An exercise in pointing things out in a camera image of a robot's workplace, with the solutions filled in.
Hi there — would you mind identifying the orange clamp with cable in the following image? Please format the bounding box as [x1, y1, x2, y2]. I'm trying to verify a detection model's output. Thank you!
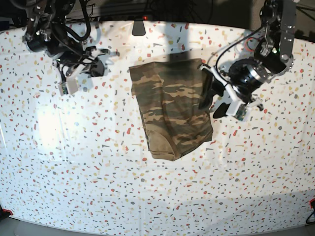
[306, 199, 315, 225]

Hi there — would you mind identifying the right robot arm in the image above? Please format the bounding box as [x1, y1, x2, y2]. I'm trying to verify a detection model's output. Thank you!
[11, 0, 109, 84]

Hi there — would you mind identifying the power strip with red light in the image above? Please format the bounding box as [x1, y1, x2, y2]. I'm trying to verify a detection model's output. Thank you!
[98, 14, 153, 21]

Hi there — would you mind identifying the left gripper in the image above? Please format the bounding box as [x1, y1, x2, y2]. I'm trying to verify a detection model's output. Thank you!
[199, 59, 268, 116]

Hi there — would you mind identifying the red black table clamp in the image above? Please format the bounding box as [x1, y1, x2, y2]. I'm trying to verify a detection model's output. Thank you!
[0, 207, 13, 221]

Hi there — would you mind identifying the camouflage T-shirt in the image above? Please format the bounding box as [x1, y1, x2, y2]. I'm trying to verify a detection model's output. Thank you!
[129, 59, 213, 161]

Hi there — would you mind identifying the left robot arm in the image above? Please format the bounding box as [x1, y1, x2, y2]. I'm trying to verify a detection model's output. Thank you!
[199, 0, 296, 121]

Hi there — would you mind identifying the terrazzo pattern table cloth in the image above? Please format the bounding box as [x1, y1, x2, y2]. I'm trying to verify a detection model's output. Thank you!
[0, 21, 315, 236]

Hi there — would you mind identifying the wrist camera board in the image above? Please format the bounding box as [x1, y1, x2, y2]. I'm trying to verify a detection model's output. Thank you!
[58, 80, 78, 96]
[225, 101, 252, 122]

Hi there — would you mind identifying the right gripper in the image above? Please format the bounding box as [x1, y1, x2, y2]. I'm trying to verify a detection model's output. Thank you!
[52, 46, 111, 85]

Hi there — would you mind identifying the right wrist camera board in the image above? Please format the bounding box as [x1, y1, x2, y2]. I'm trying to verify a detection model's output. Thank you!
[58, 80, 78, 96]

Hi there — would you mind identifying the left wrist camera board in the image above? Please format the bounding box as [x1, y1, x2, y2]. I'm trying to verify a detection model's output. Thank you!
[225, 101, 252, 122]

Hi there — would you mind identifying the grey camera mount base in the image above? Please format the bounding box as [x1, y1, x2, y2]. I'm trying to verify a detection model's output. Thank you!
[132, 21, 146, 36]

